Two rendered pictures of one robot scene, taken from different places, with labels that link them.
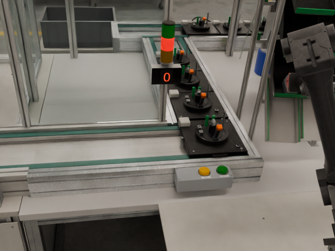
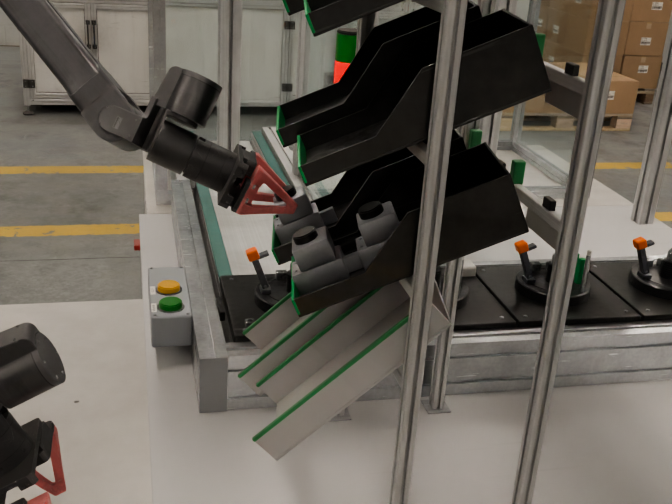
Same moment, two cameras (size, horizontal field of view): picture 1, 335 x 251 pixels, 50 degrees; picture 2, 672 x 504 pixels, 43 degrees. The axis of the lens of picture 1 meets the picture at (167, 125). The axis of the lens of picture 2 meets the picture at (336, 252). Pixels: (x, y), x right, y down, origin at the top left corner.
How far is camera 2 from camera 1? 2.02 m
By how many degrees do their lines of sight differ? 76
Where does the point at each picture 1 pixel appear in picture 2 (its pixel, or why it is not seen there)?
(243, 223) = (69, 375)
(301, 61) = not seen: outside the picture
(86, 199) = (163, 248)
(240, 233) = not seen: hidden behind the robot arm
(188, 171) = (172, 276)
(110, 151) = (259, 239)
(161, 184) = not seen: hidden behind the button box
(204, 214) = (105, 337)
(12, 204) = (160, 209)
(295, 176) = (217, 476)
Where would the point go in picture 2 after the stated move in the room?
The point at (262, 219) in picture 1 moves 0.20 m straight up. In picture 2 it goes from (72, 400) to (65, 288)
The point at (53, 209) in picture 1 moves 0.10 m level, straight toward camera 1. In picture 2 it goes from (144, 230) to (102, 234)
